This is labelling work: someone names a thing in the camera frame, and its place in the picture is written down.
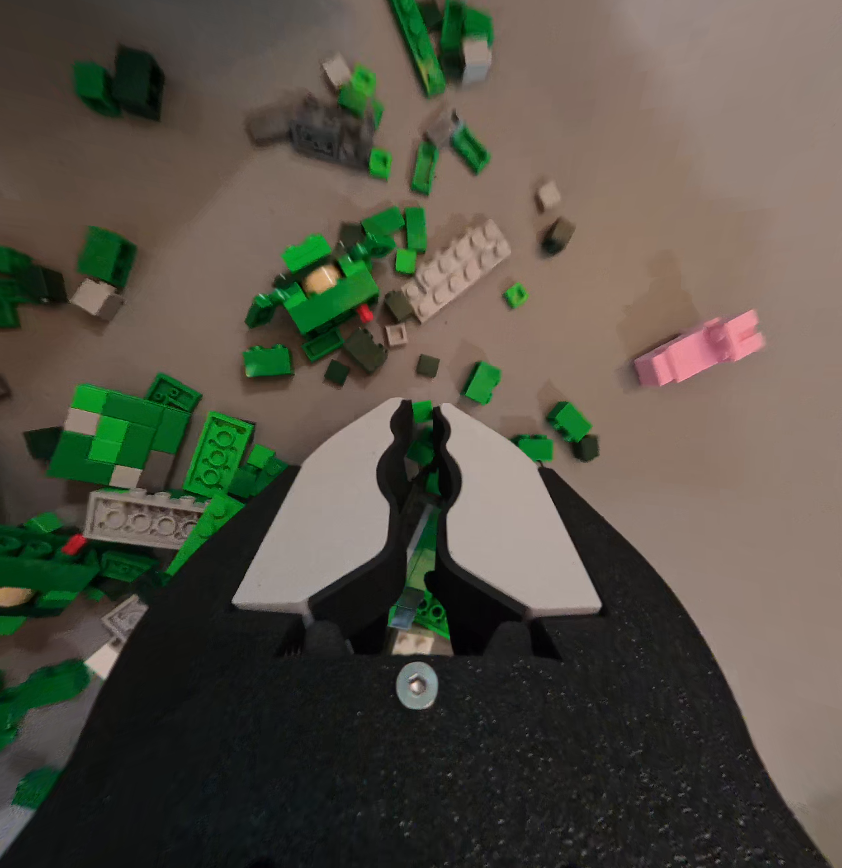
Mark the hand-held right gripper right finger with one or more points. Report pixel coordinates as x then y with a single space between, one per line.
523 536

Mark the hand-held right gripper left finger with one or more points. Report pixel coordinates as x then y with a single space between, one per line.
319 529

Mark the pile of green toy bricks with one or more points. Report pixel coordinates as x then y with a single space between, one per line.
105 254

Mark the green plate with round holes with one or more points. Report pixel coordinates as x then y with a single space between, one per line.
219 454

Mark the light grey brick with holes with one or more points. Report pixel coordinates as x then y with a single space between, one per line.
143 519

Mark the green tiled panel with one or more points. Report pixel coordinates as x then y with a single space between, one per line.
116 434

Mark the green assembly with tan ball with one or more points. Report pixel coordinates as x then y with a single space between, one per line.
34 569
326 298

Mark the pink toy pig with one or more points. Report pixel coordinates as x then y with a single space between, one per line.
692 352

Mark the light grey studded plate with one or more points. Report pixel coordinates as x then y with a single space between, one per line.
458 271

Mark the small light grey cube brick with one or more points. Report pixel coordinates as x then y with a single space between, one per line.
548 195

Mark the dark grey square brick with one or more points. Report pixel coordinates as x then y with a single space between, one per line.
326 135

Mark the long green plate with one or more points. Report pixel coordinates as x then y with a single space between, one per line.
417 44

